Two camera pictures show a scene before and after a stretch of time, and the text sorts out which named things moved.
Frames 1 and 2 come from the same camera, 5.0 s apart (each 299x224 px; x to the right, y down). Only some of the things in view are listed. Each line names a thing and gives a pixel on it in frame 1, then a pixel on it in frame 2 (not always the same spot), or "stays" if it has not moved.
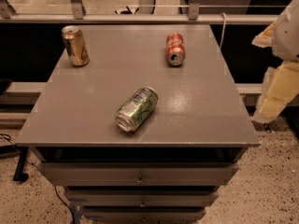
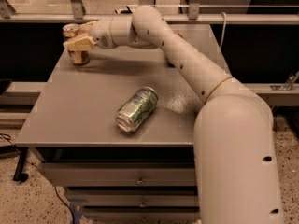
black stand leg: x=19 y=176 stays
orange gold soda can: x=76 y=47 stays
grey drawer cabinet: x=168 y=168 stays
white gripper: x=288 y=36 → x=101 y=32
